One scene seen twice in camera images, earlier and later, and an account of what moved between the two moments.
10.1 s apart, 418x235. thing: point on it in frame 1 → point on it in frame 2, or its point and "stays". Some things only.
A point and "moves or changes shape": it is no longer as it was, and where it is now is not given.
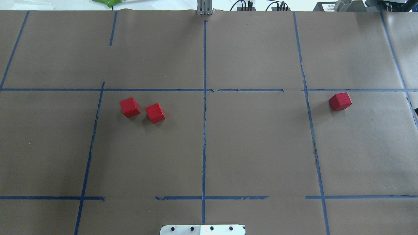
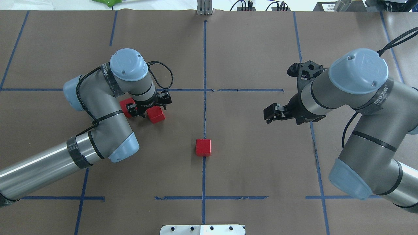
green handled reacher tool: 110,3 stays
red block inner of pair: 155,113 stays
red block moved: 340,101 moves or changes shape
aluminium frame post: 204,7 stays
